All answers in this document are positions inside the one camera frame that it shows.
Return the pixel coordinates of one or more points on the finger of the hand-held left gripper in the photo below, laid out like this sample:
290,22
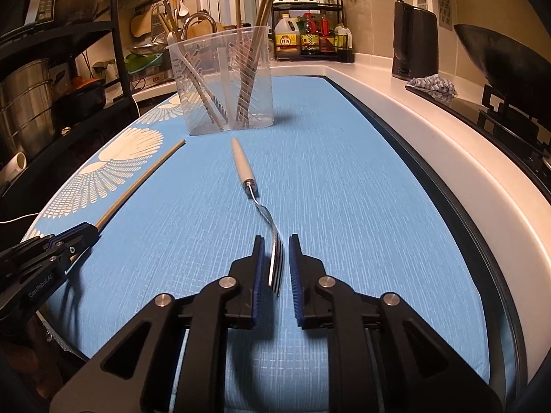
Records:
64,254
73,234

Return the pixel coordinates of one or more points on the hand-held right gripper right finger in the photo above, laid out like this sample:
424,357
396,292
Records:
295,284

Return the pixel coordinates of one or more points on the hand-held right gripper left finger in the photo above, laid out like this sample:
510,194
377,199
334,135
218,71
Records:
258,284

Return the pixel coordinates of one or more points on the wooden chopstick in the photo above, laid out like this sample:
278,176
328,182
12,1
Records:
142,180
211,112
258,13
263,4
238,4
270,0
200,99

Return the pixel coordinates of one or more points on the clear plastic utensil container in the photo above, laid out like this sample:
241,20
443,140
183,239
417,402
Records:
224,94

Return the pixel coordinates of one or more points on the white plastic tube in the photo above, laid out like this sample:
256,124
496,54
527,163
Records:
13,167

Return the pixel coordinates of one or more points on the blue cloth white fan print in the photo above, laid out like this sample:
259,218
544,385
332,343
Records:
327,189

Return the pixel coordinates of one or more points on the black cooking pan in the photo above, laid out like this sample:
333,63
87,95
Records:
81,101

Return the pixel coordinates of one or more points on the steel stockpot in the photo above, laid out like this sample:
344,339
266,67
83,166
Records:
23,107

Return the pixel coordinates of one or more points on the green plastic basin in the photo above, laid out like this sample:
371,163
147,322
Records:
144,64

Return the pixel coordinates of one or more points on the black metal shelf rack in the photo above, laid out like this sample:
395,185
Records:
116,51

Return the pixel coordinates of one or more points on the steel bowl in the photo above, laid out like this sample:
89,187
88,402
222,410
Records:
148,48

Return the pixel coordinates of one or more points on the wooden cutting board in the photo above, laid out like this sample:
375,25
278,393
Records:
140,26

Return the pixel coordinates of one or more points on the dark bowl on shelf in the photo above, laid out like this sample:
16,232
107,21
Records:
79,4

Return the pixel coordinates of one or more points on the metal grater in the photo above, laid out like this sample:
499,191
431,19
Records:
158,19

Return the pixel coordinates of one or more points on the knitted dishcloth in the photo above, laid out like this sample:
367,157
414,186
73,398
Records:
432,86

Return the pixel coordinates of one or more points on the yellow oil jug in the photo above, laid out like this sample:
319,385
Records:
286,38

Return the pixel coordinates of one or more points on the chrome kitchen faucet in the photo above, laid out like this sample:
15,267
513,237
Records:
196,18

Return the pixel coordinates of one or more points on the clear oil bottle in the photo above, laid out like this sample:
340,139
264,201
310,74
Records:
343,38

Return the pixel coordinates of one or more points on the red sauce bottle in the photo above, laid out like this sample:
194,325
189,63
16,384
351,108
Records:
309,34
326,34

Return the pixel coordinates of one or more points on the white hanging ladle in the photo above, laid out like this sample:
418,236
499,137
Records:
183,6

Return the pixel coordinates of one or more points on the black spice rack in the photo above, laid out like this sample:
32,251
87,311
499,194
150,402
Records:
344,30

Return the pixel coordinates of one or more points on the black gas stove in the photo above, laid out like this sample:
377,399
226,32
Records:
508,124

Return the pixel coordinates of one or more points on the black electric kettle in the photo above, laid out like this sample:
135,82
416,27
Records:
415,43

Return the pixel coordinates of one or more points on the black wok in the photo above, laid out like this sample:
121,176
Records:
503,60

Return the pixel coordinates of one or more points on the wide wall vent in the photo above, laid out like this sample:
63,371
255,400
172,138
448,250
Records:
442,0

